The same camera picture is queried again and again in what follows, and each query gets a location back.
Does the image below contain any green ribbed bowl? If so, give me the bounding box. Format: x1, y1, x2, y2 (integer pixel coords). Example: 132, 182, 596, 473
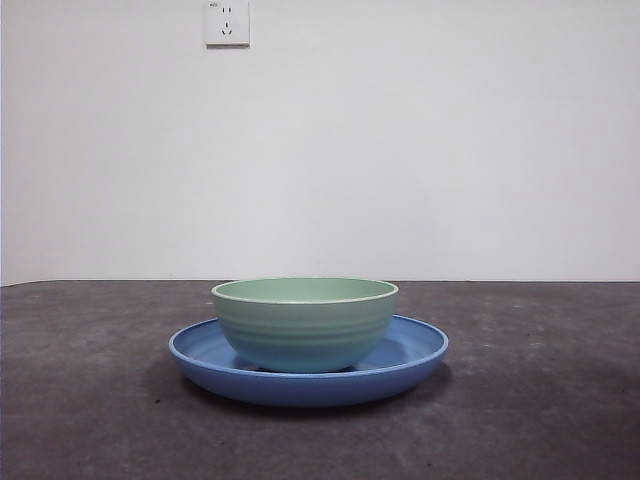
210, 277, 400, 373

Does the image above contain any blue round plate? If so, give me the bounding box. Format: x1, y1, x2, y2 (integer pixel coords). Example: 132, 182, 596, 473
168, 313, 450, 409

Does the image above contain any white wall socket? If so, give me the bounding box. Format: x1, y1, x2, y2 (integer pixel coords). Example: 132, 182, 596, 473
204, 0, 251, 50

